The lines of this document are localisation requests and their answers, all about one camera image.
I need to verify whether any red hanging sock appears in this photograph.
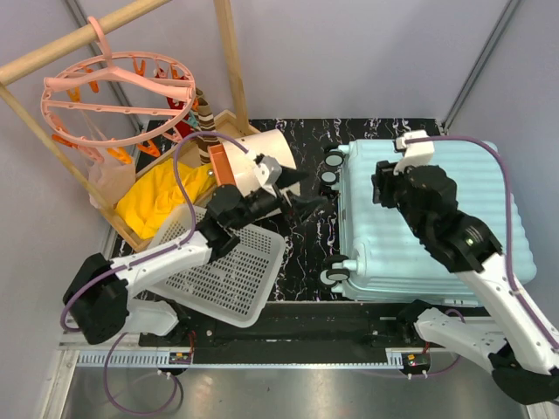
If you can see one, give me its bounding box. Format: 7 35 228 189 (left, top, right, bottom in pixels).
156 65 196 141

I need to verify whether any pink toy washing machine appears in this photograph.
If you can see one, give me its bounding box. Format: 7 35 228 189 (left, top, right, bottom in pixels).
206 128 300 219

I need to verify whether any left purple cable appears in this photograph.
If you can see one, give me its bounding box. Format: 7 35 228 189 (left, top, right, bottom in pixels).
59 131 259 415

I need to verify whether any purple cable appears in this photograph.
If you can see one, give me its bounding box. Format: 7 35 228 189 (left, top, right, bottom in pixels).
59 131 259 415
362 134 559 379

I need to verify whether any light blue ribbed suitcase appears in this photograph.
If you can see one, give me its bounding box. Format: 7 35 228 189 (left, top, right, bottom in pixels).
320 140 536 306

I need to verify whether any aluminium rail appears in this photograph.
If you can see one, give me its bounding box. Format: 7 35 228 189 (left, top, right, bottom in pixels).
59 316 534 350

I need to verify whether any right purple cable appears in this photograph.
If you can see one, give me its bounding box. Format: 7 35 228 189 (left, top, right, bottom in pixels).
362 134 559 379

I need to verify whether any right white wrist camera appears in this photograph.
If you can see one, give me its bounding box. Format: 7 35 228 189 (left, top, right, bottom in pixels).
393 130 435 175

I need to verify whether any wooden clothes rack frame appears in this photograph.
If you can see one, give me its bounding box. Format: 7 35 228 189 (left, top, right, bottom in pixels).
1 1 258 251

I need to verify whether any brown striped sock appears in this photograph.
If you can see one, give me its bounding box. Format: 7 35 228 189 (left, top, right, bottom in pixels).
192 88 221 164

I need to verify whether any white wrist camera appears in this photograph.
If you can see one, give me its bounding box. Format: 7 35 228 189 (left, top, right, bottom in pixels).
253 154 282 195
393 130 435 175

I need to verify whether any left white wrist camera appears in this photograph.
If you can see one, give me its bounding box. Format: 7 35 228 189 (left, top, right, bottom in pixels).
253 154 282 195

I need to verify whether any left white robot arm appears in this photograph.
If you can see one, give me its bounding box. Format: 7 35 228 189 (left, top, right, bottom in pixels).
60 168 327 346

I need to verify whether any pink round clip hanger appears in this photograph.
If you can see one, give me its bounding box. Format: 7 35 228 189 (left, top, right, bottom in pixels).
40 17 197 148

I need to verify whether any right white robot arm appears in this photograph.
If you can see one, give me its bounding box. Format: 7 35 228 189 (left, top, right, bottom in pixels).
371 161 558 405

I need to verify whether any yellow cloth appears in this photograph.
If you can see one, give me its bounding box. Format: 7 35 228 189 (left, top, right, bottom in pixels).
116 159 216 240

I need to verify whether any black marble pattern mat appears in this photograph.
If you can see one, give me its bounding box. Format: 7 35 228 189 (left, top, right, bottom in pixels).
89 117 446 303

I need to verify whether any translucent plastic bag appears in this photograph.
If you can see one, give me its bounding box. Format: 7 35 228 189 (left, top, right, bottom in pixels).
88 148 135 206

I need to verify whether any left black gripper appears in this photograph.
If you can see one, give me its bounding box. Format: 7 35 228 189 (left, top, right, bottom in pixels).
231 166 328 231

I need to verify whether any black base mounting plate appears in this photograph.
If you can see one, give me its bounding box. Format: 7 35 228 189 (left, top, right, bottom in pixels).
139 301 425 368

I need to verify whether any white perforated plastic basket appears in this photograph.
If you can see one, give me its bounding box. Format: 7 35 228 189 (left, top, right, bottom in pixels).
149 224 286 328

